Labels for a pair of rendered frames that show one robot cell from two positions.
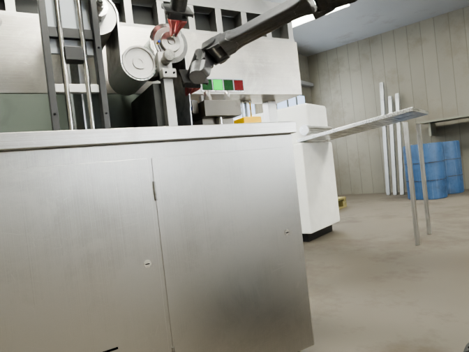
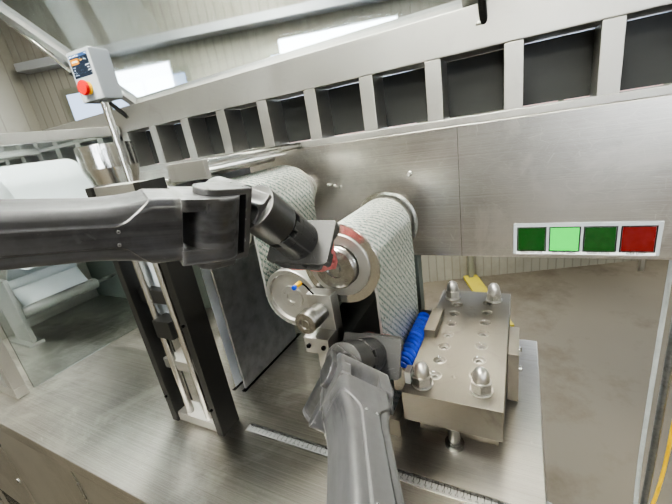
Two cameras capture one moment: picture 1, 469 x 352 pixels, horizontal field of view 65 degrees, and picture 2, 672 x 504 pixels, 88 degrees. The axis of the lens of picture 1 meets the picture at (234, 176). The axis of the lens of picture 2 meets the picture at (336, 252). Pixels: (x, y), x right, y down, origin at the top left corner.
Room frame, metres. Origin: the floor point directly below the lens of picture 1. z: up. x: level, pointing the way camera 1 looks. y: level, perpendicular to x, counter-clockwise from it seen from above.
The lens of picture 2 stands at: (1.07, -0.30, 1.47)
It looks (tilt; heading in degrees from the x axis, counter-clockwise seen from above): 19 degrees down; 59
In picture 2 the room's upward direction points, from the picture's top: 9 degrees counter-clockwise
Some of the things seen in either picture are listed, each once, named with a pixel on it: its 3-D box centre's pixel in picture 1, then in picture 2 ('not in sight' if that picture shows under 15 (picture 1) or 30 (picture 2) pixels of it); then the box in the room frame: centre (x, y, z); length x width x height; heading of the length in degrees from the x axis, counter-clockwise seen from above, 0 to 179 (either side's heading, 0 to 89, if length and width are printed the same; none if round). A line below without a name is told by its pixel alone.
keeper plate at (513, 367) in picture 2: not in sight; (514, 362); (1.66, 0.04, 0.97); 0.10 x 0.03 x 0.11; 29
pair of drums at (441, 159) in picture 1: (433, 168); not in sight; (5.84, -3.18, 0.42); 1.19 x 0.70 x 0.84; 141
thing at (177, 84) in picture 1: (177, 90); (400, 307); (1.51, 0.19, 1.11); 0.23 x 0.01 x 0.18; 29
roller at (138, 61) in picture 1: (130, 72); (321, 271); (1.42, 0.35, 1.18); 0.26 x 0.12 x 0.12; 29
